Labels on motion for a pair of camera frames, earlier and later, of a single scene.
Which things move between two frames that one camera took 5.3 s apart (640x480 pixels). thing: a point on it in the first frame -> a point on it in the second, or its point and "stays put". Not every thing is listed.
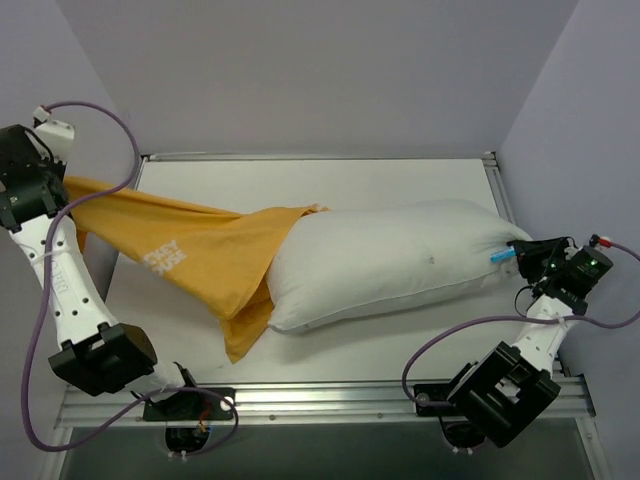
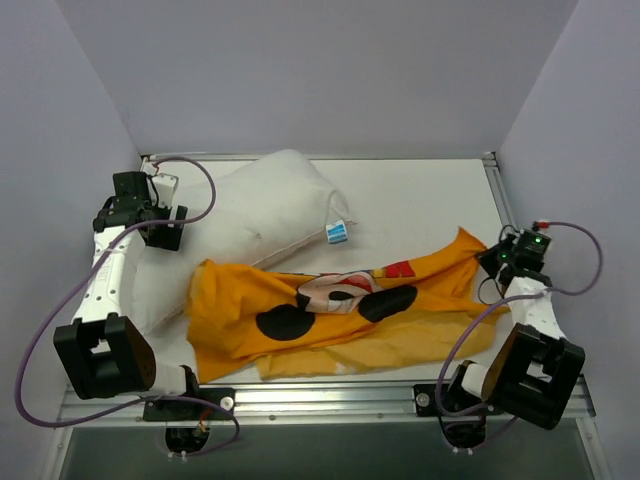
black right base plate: (431, 393) stays put
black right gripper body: (528, 255) -> (489, 258)
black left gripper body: (45, 195) -> (167, 228)
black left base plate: (192, 406) stays put
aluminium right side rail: (492, 164) stays put
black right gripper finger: (534, 255) -> (493, 258)
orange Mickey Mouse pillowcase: (218, 260) -> (417, 317)
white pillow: (345, 264) -> (246, 215)
